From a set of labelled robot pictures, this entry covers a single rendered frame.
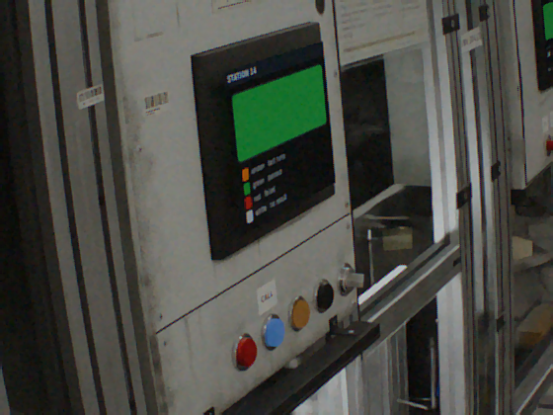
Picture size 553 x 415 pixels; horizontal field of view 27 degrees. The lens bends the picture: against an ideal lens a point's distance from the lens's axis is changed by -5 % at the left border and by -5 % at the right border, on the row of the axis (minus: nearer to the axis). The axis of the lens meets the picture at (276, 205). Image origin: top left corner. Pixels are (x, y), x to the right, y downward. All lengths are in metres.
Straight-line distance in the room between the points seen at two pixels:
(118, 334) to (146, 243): 0.09
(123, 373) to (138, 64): 0.28
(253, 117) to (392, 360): 0.94
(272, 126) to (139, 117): 0.20
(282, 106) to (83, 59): 0.29
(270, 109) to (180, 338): 0.25
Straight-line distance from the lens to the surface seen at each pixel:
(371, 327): 1.43
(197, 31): 1.15
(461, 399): 1.93
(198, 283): 1.16
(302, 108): 1.28
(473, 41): 1.89
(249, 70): 1.18
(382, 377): 2.05
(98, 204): 1.04
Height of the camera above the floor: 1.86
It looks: 14 degrees down
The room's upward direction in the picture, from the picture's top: 5 degrees counter-clockwise
